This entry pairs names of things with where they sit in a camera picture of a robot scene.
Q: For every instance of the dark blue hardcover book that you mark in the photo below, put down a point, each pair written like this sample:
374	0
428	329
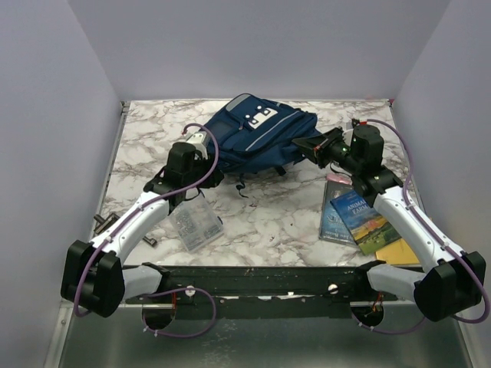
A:
332	228

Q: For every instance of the yellow notebook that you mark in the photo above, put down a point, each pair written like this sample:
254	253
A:
397	253

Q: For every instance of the Animal Farm blue book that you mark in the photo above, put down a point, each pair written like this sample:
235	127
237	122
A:
369	230

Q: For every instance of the pink eraser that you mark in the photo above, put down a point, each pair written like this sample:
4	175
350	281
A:
338	178

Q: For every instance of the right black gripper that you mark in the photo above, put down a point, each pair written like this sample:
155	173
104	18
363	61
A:
308	146

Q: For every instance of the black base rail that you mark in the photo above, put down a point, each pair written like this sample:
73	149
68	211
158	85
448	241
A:
253	292

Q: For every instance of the clear plastic parts box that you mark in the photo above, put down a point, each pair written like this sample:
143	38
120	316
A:
196	223

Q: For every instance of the navy blue student backpack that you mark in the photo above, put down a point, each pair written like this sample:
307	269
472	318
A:
255	134

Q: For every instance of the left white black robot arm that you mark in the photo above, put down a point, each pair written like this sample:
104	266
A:
94	278

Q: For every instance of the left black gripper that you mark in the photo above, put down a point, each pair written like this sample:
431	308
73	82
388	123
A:
215	179

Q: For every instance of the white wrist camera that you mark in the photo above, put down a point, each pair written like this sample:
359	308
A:
348	132
200	140

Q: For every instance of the metal table clamp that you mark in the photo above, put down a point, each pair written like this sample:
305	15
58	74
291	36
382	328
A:
103	224

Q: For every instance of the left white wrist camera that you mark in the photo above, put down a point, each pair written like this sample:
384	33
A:
200	140

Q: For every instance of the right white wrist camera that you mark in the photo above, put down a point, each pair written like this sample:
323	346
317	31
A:
348	132

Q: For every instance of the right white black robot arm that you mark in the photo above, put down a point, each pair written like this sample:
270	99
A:
452	279

